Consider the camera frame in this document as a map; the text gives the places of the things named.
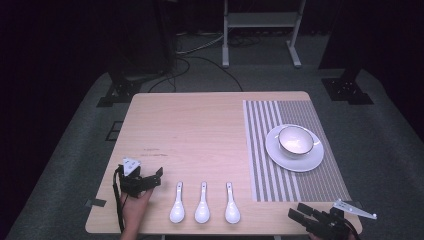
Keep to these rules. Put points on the grey striped placemat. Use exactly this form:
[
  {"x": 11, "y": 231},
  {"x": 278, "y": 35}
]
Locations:
[{"x": 266, "y": 160}]

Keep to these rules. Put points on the black stand base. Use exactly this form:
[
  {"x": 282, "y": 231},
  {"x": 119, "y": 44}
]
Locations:
[
  {"x": 121, "y": 91},
  {"x": 346, "y": 90}
]

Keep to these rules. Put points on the white bowl with dark rim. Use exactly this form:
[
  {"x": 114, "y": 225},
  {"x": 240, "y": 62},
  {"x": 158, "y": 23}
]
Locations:
[{"x": 295, "y": 141}]

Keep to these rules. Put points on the grey tape strip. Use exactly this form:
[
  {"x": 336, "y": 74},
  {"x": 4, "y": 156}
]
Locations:
[{"x": 96, "y": 202}]

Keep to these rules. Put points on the person's left hand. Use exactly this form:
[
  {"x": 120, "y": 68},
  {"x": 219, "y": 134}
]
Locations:
[{"x": 135, "y": 210}]

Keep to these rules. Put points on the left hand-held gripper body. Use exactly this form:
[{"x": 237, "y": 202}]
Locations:
[{"x": 131, "y": 182}]

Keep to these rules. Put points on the person's right hand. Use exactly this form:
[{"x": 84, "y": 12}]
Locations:
[{"x": 315, "y": 237}]

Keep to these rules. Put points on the white metal stand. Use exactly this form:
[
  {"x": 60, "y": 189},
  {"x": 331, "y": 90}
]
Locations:
[{"x": 261, "y": 20}]

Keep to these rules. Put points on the white ceramic soup spoon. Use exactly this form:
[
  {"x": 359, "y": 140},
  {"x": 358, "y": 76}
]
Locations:
[
  {"x": 231, "y": 206},
  {"x": 177, "y": 206},
  {"x": 202, "y": 206}
]

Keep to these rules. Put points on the white round plate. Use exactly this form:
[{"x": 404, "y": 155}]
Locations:
[{"x": 300, "y": 163}]

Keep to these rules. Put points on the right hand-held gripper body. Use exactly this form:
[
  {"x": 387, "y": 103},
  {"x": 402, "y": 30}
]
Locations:
[{"x": 333, "y": 224}]

